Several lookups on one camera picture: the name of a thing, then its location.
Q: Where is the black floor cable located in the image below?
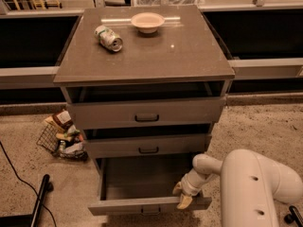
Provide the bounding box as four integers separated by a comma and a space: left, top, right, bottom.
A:
0, 140, 58, 227

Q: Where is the black caster wheel right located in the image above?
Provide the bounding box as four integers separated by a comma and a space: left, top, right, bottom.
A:
284, 205, 303, 227

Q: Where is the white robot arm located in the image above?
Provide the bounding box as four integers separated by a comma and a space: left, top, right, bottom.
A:
172, 149, 303, 227

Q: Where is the grey drawer cabinet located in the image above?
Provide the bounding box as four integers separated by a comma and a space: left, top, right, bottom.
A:
52, 5, 236, 184

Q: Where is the silver green soda can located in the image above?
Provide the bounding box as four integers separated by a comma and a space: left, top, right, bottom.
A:
94, 26, 123, 52

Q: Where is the wire basket with snack bags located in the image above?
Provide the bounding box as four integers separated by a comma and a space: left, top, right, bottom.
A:
37, 110, 88, 162

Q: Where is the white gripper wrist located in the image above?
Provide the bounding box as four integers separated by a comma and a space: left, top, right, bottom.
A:
172, 168, 212, 210

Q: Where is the white shallow bowl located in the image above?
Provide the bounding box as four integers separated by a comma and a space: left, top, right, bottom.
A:
131, 12, 165, 34

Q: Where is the grey drawer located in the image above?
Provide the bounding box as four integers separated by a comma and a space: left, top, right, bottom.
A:
67, 97, 225, 130
87, 153, 213, 217
84, 133, 211, 158

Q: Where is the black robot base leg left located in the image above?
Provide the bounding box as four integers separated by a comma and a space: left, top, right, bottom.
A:
0, 174, 53, 227

